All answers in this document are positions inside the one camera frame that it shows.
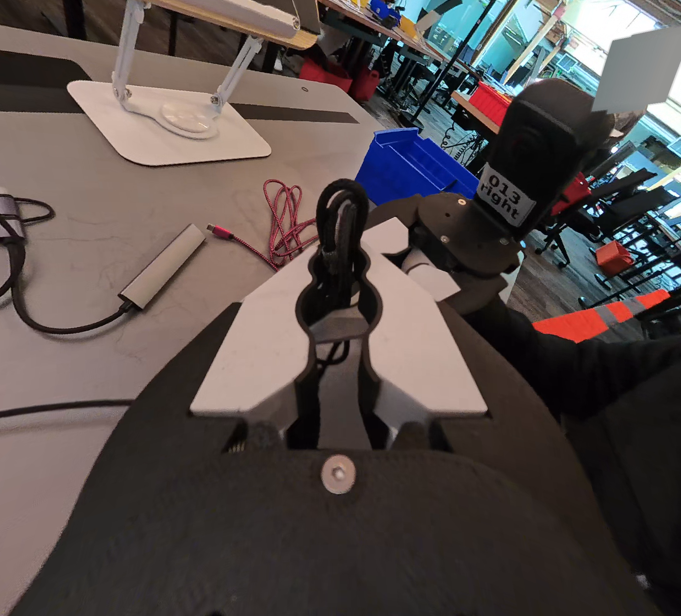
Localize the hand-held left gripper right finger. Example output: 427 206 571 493
355 239 488 441

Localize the grey usb hub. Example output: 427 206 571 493
0 185 207 335

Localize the dark table cable tray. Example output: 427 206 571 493
0 50 360 125

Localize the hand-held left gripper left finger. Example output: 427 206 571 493
190 245 322 441

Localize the red storage bin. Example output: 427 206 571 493
468 80 516 127

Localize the blue plastic bin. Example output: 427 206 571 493
355 127 480 207

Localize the red braided usb cable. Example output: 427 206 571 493
206 179 320 271

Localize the orange traffic cone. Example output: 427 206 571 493
532 289 671 345

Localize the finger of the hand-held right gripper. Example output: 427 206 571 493
400 249 462 303
361 216 411 256

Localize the black braided cable with strap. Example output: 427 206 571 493
0 179 373 420

